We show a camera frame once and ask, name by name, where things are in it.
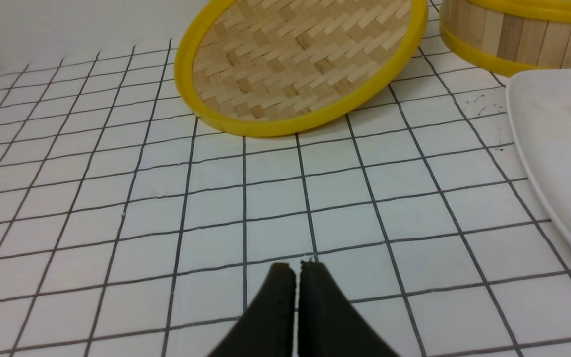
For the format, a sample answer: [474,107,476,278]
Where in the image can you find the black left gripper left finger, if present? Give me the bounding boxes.
[209,263,297,357]

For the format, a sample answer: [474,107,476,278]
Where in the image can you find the bamboo steamer basket yellow rim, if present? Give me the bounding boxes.
[439,0,571,77]

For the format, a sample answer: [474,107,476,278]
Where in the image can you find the woven bamboo steamer lid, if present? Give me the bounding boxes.
[174,0,428,137]

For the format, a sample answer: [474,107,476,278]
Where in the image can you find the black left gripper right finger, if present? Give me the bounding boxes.
[297,261,398,357]

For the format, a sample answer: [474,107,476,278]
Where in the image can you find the white grid tablecloth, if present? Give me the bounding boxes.
[0,0,571,357]

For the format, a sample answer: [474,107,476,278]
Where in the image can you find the white square plate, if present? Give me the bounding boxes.
[505,68,571,247]

